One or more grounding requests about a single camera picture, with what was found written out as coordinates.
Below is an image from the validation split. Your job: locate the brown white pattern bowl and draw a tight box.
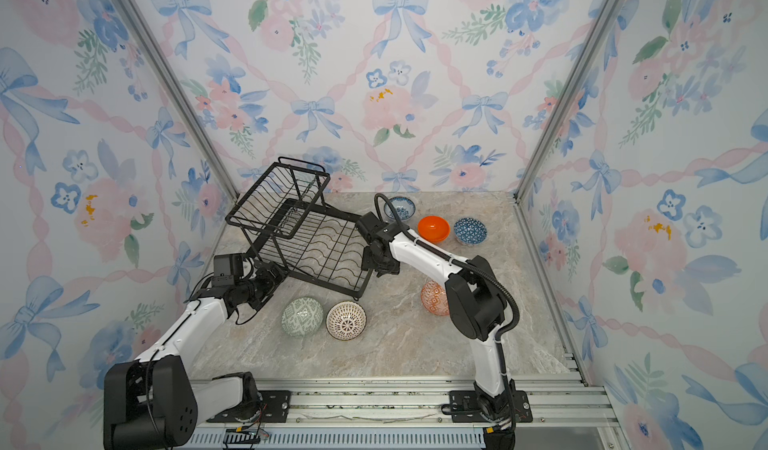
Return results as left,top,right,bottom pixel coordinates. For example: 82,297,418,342
326,301,367,341

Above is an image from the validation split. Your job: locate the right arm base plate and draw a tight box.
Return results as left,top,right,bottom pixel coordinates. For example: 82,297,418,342
441,390,534,425

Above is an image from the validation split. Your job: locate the aluminium mounting rail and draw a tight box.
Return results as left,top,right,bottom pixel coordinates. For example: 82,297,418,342
175,379,629,449

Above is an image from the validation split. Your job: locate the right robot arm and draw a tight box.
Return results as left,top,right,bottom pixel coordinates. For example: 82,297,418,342
356,212,519,422

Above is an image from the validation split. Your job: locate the black wire dish rack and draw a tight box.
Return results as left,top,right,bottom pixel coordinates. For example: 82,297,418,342
226,156,372,301

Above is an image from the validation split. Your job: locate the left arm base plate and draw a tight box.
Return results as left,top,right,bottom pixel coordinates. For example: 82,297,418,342
206,390,292,424

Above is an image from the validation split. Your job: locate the aluminium corner post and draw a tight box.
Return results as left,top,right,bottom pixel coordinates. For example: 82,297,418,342
113,0,238,199
513,0,626,205

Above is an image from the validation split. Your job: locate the blue triangle pattern bowl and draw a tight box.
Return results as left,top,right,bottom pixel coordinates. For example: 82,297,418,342
453,217,488,245

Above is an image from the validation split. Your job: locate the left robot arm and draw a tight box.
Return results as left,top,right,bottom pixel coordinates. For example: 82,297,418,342
103,262,288,449

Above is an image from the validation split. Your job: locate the orange plastic bowl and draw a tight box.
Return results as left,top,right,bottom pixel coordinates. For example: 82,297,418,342
417,215,451,244

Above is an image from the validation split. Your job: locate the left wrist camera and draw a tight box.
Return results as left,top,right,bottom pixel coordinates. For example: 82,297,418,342
212,253,244,287

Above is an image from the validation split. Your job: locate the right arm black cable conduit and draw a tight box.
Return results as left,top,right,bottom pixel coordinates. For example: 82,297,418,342
374,192,521,427

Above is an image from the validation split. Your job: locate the green geometric pattern bowl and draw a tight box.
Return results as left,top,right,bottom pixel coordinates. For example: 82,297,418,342
281,297,324,338

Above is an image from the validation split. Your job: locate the blue floral bowl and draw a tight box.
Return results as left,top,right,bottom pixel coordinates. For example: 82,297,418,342
382,196,416,222

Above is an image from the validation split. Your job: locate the right aluminium corner post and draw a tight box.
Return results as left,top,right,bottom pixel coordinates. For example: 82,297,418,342
513,0,626,205

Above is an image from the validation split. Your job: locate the red geometric pattern bowl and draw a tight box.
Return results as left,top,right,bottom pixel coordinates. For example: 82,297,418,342
420,280,450,316

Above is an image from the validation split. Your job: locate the left aluminium corner post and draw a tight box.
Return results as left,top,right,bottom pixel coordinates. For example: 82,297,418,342
113,0,238,199

